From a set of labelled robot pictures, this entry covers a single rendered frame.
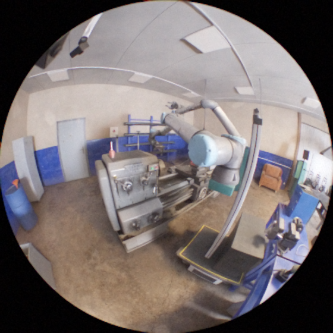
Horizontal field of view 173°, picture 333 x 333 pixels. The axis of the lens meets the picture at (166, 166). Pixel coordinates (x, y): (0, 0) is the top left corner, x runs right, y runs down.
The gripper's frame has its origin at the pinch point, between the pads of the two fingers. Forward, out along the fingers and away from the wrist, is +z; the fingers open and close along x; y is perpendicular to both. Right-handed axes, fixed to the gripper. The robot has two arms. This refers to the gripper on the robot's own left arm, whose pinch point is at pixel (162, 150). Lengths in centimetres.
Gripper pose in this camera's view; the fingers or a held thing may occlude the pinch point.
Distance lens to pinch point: 142.3
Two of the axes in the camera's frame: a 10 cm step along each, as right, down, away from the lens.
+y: 2.8, -7.7, -5.7
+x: 7.8, -1.6, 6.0
